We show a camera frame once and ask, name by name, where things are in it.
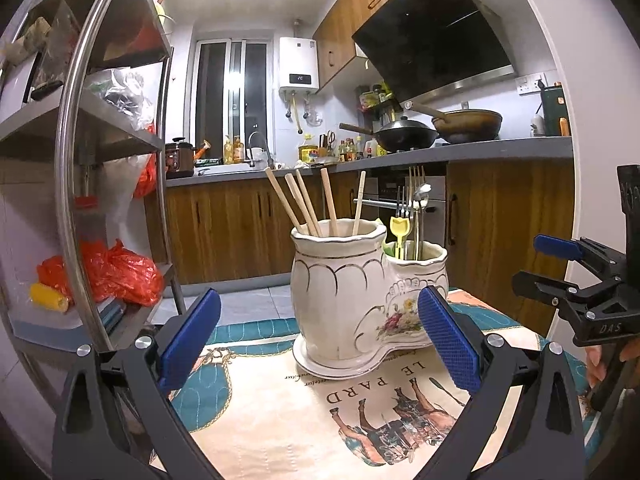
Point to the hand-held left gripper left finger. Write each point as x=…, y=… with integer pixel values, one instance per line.
x=192, y=340

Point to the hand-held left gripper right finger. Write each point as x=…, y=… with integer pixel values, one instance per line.
x=450, y=340

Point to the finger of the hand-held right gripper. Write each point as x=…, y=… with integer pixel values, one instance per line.
x=555, y=247
x=545, y=287

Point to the white ceramic utensil holder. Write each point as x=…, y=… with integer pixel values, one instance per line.
x=340, y=300

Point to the yellow plastic fork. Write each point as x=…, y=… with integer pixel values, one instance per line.
x=398, y=230

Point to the steel spoon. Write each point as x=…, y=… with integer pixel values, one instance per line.
x=423, y=195

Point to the small steel fork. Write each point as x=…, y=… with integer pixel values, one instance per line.
x=400, y=200

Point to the large steel fork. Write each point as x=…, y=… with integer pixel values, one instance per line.
x=417, y=177

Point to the wooden chopstick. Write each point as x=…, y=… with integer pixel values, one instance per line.
x=359, y=200
x=301, y=205
x=329, y=200
x=285, y=200
x=309, y=202

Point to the person's right hand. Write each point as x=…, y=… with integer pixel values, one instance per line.
x=631, y=360

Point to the large red plastic bag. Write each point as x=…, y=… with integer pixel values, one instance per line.
x=120, y=272

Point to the wooden base cabinets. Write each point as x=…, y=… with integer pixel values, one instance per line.
x=225, y=230

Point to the printed tablecloth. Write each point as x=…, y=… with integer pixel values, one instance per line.
x=280, y=425

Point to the small white bottle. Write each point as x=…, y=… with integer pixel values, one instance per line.
x=537, y=126

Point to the dark green container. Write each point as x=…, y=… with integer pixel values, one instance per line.
x=554, y=105

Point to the yellow corn cob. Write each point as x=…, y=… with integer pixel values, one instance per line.
x=49, y=297

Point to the brown frying pan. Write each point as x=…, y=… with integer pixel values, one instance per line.
x=472, y=122

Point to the white plastic bag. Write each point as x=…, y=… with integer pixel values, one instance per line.
x=125, y=195

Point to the built-in steel oven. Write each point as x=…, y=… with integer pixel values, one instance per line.
x=390, y=190

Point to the hanging red plastic bag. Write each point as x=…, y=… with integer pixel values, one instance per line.
x=146, y=175

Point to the red bottle cap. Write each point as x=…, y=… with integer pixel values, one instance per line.
x=86, y=203

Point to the dark red rice cooker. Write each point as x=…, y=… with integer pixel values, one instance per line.
x=179, y=157

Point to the black wok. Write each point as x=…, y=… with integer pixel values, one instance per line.
x=405, y=135

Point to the yellow liquid bottle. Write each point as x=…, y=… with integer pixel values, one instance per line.
x=228, y=152
x=238, y=151

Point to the orange kitchen tool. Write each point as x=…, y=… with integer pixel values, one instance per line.
x=205, y=149

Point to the steel faucet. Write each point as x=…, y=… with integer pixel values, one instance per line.
x=259, y=142

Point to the row of condiment bottles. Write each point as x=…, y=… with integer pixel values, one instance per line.
x=357, y=149

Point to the cooking oil bottle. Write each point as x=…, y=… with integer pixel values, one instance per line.
x=308, y=152

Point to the knife block with scissors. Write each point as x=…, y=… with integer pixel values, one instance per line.
x=327, y=145

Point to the black range hood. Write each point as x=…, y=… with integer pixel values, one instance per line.
x=430, y=35

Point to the sliding window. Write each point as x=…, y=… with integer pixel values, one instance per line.
x=232, y=95

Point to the clear plastic bag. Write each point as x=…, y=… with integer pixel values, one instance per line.
x=125, y=100

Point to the metal shelf rack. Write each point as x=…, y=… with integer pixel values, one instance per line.
x=75, y=110

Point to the white water heater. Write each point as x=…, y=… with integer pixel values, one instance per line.
x=299, y=65

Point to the white wall socket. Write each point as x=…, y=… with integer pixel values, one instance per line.
x=532, y=85

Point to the wall spice rack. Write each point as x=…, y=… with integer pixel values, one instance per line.
x=377, y=102

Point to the wooden wall cabinets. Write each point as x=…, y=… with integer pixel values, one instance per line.
x=350, y=15

